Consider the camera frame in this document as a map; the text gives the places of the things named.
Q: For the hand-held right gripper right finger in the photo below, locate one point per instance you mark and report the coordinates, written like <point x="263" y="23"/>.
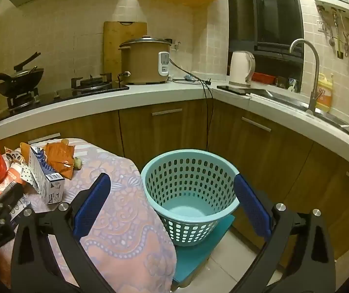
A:
<point x="252" y="207"/>

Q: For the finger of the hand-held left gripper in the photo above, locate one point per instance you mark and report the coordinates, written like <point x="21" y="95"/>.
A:
<point x="8" y="193"/>

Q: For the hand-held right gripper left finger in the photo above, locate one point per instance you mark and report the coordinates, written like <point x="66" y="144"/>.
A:
<point x="92" y="207"/>

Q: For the orange white bottle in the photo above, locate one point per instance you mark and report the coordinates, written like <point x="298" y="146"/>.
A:
<point x="8" y="180"/>

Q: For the white and blue milk carton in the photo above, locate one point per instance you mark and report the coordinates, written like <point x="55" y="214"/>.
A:
<point x="46" y="177"/>

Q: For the orange snack bag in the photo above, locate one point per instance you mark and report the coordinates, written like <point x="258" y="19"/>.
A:
<point x="60" y="158"/>

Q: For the light blue perforated plastic basket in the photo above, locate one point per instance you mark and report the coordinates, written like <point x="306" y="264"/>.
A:
<point x="186" y="212"/>

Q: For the pink floral cloth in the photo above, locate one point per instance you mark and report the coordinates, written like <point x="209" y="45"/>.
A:
<point x="125" y="219"/>

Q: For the small printed snack wrapper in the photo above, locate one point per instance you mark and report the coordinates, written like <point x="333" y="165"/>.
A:
<point x="12" y="155"/>

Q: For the wooden cabinet door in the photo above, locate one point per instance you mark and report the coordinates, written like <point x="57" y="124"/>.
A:
<point x="168" y="134"/>
<point x="263" y="149"/>
<point x="330" y="195"/>
<point x="70" y="125"/>

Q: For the orange vegetable scrap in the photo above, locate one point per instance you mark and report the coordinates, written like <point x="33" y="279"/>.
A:
<point x="65" y="141"/>

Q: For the teal plastic stool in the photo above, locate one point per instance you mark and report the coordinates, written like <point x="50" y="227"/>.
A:
<point x="192" y="259"/>

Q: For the black wok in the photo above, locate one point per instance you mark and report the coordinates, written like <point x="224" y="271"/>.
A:
<point x="18" y="81"/>

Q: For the steel sink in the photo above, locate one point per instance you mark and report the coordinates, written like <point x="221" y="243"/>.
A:
<point x="284" y="97"/>

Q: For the black glass gas stove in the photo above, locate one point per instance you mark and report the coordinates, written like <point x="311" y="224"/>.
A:
<point x="70" y="93"/>

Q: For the black kettle tray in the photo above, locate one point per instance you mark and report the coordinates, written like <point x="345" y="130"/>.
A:
<point x="232" y="89"/>

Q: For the red box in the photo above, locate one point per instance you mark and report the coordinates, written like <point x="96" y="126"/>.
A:
<point x="263" y="77"/>

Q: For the yellow detergent bottle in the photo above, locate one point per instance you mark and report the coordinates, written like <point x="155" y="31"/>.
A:
<point x="324" y="94"/>

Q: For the white electric kettle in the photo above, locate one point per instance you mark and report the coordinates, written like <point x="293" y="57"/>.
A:
<point x="240" y="67"/>

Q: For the steel kitchen faucet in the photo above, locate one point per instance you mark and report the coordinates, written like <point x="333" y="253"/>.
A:
<point x="314" y="76"/>

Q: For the brown rice cooker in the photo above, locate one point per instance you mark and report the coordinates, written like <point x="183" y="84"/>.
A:
<point x="140" y="64"/>

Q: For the wooden cutting board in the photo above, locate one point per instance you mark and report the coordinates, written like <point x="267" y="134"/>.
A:
<point x="113" y="45"/>

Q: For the dark kitchen window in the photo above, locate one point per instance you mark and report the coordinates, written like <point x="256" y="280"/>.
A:
<point x="272" y="15"/>

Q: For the white wall socket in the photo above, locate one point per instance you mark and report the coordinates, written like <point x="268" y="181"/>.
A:
<point x="323" y="27"/>

